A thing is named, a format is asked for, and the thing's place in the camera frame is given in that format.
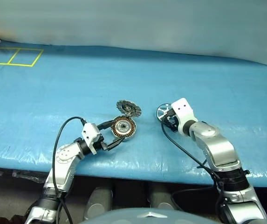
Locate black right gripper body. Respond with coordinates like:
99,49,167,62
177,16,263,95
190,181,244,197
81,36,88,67
164,109,179,133

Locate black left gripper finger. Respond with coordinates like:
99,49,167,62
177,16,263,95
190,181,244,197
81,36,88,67
106,136,126,151
97,120,116,131

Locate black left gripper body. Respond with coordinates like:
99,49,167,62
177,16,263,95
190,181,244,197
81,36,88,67
93,133,110,151

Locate black rotor wheel silver spokes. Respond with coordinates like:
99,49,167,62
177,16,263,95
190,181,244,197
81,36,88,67
156,103,173,122

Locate motor stator with copper coils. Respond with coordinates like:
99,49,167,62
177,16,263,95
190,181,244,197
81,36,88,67
111,115,137,139

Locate grey motor rotor disc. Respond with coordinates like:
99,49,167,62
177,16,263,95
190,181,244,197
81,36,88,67
116,99,143,117

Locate blue plastic table cover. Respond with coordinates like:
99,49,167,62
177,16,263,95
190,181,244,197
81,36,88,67
0,38,267,189

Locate grey rounded shape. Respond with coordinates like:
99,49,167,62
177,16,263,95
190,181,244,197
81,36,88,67
84,187,114,220
147,186,176,210

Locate grey robot chest with emblem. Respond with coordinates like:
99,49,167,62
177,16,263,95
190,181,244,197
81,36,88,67
81,207,220,224

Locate yellow tape squares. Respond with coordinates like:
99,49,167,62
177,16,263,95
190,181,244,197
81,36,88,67
0,47,44,68

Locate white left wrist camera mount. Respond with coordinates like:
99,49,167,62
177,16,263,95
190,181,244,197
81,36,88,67
81,123,101,155

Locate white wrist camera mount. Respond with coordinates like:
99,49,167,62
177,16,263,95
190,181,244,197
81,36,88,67
170,98,199,136
81,123,101,155

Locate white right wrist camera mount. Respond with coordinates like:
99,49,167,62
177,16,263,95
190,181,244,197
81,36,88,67
170,98,199,136

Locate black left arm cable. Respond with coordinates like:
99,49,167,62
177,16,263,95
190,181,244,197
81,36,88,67
53,116,89,224

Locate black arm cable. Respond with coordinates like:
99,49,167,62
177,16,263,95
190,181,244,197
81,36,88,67
53,116,89,224
161,122,225,224

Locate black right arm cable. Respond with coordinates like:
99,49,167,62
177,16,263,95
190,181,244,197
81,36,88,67
161,122,225,224

